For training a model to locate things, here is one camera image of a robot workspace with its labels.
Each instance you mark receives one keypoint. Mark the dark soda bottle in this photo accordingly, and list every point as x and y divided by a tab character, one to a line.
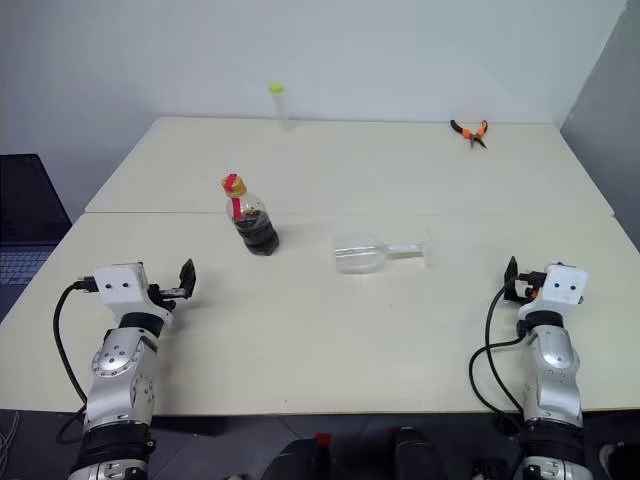
257	232

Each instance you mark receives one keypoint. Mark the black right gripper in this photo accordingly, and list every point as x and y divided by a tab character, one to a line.
526	284

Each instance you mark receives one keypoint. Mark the clear tube with yellow cap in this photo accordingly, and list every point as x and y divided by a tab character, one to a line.
276	100

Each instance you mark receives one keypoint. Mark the grey partition panel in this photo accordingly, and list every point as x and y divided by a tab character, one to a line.
610	100

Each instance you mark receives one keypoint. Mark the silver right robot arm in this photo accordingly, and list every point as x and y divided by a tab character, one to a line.
555	360

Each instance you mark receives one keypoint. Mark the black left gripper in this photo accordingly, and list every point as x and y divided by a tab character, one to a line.
167	293

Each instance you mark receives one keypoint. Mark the orange and black pliers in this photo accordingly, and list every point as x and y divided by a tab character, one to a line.
467	132

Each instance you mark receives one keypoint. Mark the small red piece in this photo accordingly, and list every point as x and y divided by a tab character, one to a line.
323	440

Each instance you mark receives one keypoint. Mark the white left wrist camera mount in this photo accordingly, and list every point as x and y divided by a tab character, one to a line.
117	287

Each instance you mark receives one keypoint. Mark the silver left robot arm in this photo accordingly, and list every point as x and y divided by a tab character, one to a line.
120	360

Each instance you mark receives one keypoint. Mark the dark laptop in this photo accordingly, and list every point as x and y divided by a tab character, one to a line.
25	200

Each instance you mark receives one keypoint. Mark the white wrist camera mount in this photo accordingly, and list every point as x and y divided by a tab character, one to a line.
565	285
117	287

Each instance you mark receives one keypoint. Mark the dark rounded shape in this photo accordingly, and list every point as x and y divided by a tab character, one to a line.
417	455
295	460

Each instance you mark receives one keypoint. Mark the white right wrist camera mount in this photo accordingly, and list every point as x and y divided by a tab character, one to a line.
565	285

